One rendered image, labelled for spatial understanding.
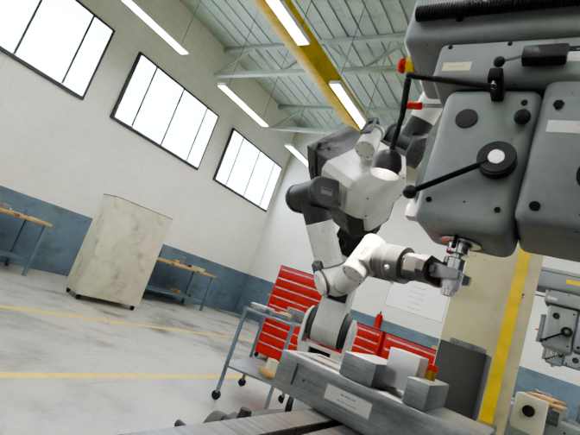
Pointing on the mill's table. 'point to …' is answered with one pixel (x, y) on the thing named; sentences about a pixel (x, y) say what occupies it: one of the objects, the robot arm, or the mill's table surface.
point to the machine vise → (371, 400)
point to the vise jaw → (364, 368)
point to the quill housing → (445, 225)
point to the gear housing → (474, 69)
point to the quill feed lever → (507, 155)
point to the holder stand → (463, 375)
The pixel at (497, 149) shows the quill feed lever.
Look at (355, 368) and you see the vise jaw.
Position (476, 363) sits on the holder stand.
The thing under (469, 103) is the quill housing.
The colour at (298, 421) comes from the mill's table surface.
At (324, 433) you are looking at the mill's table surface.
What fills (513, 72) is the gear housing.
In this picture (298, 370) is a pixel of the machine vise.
